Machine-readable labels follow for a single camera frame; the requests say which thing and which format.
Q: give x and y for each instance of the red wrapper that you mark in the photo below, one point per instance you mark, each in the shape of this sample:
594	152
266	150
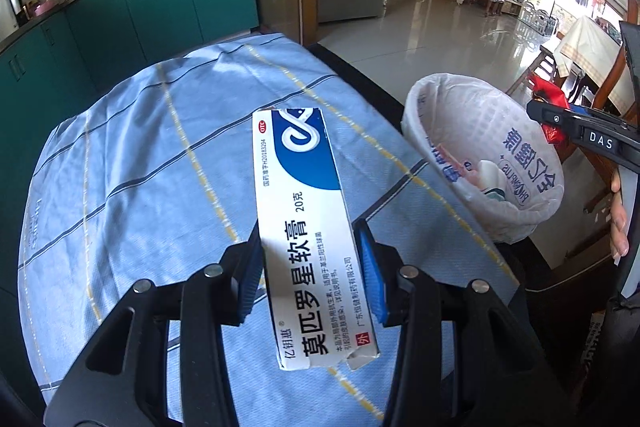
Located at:
550	94

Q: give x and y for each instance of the white teal striped package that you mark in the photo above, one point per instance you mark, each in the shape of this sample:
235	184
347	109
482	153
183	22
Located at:
495	184

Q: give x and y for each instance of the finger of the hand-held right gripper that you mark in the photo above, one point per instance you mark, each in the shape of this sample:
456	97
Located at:
597	138
550	111

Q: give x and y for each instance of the wooden dining table with cloth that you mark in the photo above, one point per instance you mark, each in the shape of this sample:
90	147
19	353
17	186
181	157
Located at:
585	47

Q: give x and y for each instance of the pink white plastic bag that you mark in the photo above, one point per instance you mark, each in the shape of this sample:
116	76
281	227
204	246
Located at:
465	174

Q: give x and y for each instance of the white baby fence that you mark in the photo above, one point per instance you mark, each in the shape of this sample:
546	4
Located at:
537	19

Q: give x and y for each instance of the white blue medicine box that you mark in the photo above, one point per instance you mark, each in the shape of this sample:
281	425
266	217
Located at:
310	232

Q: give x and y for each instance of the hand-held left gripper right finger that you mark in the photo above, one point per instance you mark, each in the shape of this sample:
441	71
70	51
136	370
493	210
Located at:
372	272

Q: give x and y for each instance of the person's right hand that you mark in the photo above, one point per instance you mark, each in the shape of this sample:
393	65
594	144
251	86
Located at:
620	227

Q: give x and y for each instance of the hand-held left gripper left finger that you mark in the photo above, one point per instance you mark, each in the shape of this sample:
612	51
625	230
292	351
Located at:
250	287

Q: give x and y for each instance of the pink pot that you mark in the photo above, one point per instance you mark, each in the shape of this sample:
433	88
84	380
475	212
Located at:
42	6

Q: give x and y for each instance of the trash bin with white liner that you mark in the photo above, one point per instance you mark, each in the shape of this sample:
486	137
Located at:
480	127

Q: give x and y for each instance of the brown wooden chair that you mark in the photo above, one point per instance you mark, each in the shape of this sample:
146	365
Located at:
595	187

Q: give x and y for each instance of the blue checked tablecloth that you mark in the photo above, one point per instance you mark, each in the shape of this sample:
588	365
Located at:
150	157

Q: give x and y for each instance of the wooden stool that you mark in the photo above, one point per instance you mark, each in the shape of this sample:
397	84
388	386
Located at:
547	57

